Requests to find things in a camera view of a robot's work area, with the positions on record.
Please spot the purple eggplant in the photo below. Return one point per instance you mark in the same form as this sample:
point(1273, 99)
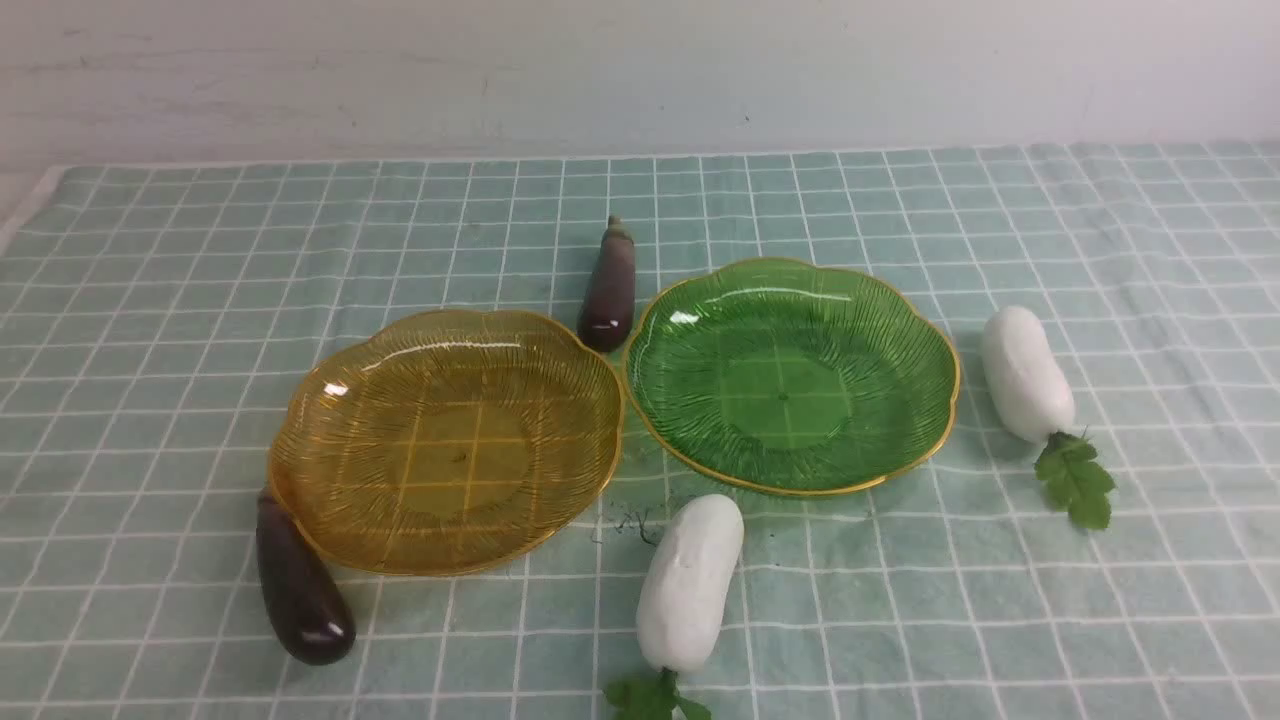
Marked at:
point(607, 313)
point(309, 615)

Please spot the white radish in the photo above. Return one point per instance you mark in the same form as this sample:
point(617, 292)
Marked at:
point(680, 611)
point(1036, 403)

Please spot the green ribbed glass plate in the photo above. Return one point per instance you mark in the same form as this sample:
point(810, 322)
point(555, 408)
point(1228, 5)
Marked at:
point(791, 379)

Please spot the amber ribbed glass plate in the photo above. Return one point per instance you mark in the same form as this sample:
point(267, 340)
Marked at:
point(451, 441)

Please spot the green checkered tablecloth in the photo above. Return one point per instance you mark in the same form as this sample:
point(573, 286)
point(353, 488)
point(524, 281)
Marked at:
point(156, 321)

